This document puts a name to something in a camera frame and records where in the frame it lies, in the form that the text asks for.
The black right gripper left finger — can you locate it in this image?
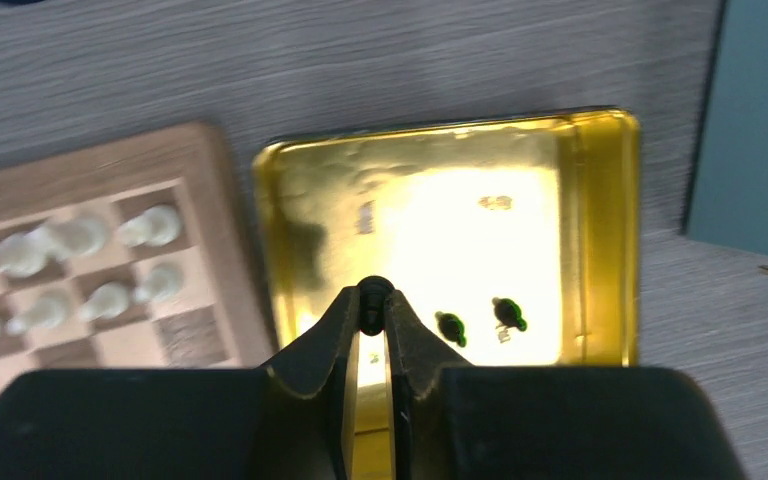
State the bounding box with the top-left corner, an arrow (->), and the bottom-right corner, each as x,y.
251,287 -> 360,479

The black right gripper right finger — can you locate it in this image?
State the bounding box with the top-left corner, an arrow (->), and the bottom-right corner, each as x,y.
384,290 -> 477,479

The black pawn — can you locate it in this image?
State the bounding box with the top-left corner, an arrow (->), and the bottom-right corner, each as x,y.
357,275 -> 395,337
435,311 -> 467,348
492,297 -> 528,332

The yellow metal tray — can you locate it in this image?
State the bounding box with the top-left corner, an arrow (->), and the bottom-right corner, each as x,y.
251,107 -> 642,480

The wooden chess board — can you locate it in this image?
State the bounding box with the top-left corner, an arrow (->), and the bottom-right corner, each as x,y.
0,123 -> 276,394

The white chess piece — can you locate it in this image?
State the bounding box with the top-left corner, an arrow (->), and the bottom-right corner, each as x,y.
116,205 -> 183,248

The yellow drawer box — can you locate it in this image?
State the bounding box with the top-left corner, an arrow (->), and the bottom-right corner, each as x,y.
684,1 -> 768,257

